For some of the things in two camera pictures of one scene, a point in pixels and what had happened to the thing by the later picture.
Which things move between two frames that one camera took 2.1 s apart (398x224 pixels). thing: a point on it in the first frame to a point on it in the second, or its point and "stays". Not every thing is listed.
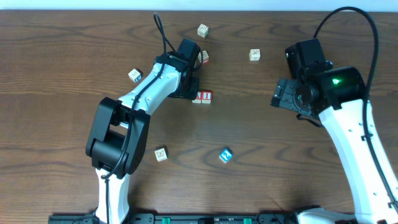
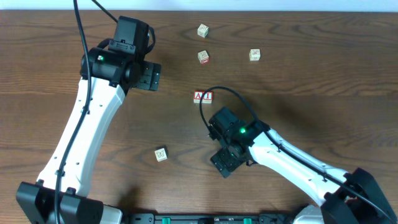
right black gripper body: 283,97 to 224,162
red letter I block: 206,97 stays
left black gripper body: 189,90 to 148,76
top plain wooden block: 203,30 stays
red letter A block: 198,99 stays
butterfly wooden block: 161,154 stays
